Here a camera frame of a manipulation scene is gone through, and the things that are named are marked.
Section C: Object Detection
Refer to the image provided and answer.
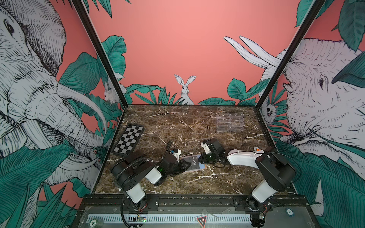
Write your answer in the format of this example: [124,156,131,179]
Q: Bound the black VIP card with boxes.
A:
[185,155,203,172]

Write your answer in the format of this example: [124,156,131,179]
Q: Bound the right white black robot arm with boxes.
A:
[198,138,296,207]

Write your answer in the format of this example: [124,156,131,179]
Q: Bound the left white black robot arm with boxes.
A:
[110,152,192,207]

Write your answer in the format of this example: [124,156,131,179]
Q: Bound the clear plastic organizer box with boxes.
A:
[216,113,244,132]

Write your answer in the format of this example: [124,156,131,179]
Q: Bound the black white checkerboard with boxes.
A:
[112,123,144,157]

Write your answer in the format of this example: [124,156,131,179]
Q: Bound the red triangle warning sticker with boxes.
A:
[196,215,208,228]

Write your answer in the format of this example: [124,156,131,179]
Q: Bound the white perforated vent strip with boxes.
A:
[86,214,251,225]

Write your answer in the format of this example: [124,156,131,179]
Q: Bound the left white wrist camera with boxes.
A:
[170,148,182,162]

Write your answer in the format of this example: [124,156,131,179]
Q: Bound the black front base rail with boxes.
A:
[79,194,310,212]

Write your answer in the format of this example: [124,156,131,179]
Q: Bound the right black frame post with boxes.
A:
[255,0,325,109]

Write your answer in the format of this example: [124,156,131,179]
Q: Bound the black frame post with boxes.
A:
[255,0,325,109]
[72,0,128,109]

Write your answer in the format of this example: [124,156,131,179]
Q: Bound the left black frame post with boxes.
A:
[72,0,128,109]

